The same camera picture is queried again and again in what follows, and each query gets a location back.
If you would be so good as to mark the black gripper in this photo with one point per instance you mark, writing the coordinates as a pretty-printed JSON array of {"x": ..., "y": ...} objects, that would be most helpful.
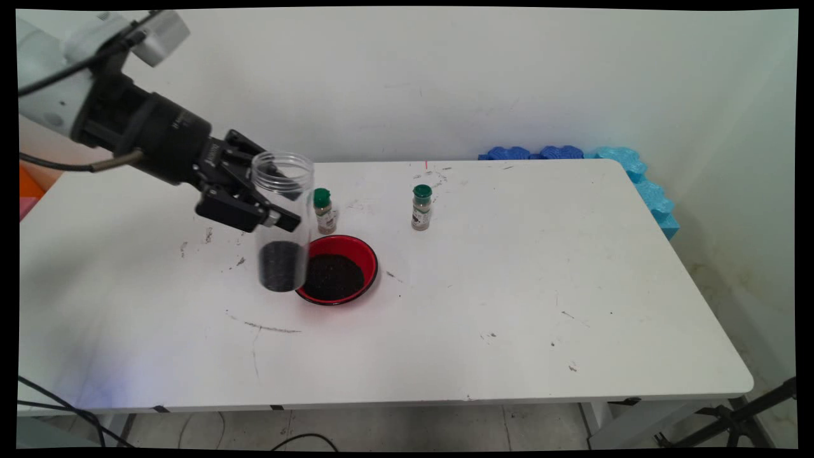
[{"x": 175, "y": 143}]

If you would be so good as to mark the tall clear plastic jar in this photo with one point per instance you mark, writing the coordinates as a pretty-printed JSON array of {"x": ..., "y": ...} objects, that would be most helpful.
[{"x": 280, "y": 261}]

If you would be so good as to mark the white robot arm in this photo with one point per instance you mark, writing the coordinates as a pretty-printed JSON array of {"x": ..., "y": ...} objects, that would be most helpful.
[{"x": 44, "y": 70}]

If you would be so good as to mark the green-capped spice bottle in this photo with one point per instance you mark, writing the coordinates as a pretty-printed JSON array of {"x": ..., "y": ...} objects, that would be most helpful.
[
  {"x": 325, "y": 219},
  {"x": 421, "y": 213}
]

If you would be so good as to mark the red bowl with black rim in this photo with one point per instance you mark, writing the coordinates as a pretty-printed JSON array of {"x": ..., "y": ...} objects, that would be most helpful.
[{"x": 343, "y": 273}]

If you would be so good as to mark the orange block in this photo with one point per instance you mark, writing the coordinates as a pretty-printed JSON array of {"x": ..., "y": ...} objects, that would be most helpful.
[{"x": 28, "y": 181}]

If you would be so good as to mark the pink block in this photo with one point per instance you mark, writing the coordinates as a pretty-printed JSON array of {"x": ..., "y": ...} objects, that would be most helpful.
[{"x": 27, "y": 208}]

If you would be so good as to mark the dark blue foam piece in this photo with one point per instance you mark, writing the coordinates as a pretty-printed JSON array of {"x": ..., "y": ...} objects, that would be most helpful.
[
  {"x": 561, "y": 152},
  {"x": 505, "y": 153}
]

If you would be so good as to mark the light blue foam strip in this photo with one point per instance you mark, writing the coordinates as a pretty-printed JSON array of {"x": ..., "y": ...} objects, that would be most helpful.
[{"x": 648, "y": 187}]

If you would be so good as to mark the white table leg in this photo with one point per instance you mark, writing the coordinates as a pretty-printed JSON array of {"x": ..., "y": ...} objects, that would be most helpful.
[{"x": 629, "y": 423}]

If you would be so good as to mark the black tripod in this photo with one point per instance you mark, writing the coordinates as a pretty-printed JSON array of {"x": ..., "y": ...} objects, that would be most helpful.
[{"x": 731, "y": 420}]

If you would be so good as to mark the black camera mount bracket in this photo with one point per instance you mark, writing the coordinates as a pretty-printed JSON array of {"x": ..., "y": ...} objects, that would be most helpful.
[{"x": 108, "y": 114}]

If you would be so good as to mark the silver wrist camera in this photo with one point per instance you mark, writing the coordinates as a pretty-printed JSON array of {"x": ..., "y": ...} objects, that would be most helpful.
[{"x": 162, "y": 35}]

